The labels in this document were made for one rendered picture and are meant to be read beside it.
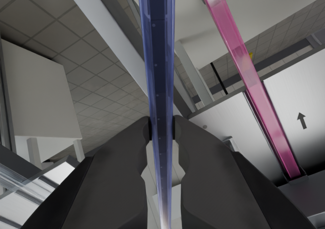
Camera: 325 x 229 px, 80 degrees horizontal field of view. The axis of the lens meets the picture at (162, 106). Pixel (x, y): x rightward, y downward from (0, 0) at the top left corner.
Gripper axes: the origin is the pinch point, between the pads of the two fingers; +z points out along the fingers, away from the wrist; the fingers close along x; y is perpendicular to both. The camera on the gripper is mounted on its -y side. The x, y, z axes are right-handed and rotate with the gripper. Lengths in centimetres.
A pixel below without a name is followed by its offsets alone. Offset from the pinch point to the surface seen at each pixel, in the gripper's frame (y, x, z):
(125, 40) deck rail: -3.8, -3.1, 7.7
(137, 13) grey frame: -4, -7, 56
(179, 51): 8, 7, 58
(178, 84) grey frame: 12.1, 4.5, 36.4
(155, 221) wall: 292, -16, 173
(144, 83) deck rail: 0.4, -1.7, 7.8
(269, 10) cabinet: -3, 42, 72
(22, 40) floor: 10, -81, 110
